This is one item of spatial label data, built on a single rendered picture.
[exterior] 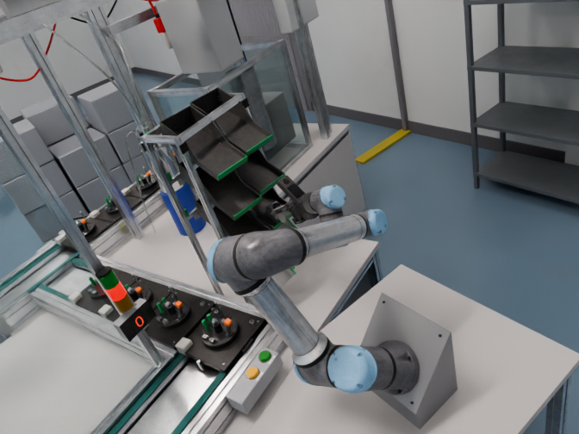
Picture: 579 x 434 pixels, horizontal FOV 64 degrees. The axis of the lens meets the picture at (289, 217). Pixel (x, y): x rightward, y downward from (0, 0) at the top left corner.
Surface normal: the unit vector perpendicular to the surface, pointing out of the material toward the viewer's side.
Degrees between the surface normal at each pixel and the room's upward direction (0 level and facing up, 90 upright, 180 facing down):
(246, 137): 25
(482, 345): 0
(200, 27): 90
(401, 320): 46
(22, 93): 90
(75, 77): 90
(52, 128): 90
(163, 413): 0
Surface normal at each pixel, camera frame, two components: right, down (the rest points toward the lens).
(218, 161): 0.06, -0.63
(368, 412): -0.26, -0.80
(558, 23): -0.76, 0.51
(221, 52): 0.80, 0.13
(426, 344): -0.73, -0.19
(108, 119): 0.61, 0.29
